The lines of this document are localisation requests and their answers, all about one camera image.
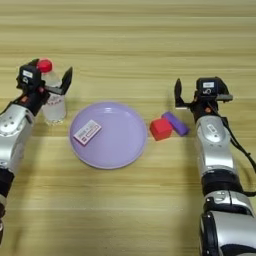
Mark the purple rectangular block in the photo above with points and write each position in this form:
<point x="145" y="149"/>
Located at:
<point x="178" y="124"/>

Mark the small white pink card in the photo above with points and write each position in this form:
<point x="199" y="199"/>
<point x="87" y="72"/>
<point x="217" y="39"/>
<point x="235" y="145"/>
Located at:
<point x="87" y="132"/>

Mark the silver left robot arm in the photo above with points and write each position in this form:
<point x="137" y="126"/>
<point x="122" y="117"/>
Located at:
<point x="13" y="133"/>

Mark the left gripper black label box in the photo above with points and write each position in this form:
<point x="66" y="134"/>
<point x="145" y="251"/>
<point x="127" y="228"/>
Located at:
<point x="29" y="76"/>

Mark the clear bottle red cap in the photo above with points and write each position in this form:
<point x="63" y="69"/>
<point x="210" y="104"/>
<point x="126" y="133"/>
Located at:
<point x="55" y="106"/>

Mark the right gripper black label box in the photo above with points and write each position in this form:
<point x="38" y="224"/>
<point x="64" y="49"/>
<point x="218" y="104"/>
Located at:
<point x="208" y="86"/>

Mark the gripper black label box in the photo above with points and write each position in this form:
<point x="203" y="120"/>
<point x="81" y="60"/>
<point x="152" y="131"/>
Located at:
<point x="29" y="76"/>
<point x="208" y="86"/>

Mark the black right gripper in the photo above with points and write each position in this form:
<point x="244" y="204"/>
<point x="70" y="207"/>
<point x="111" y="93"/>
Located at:
<point x="203" y="106"/>

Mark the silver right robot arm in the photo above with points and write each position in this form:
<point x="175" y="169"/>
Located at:
<point x="216" y="150"/>

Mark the red cube block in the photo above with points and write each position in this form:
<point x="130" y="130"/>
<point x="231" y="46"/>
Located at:
<point x="160" y="129"/>

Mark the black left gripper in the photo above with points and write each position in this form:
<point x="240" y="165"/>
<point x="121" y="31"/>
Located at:
<point x="33" y="98"/>

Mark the round purple plate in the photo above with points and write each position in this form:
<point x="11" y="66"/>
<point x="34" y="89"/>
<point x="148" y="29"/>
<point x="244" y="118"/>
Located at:
<point x="116" y="146"/>

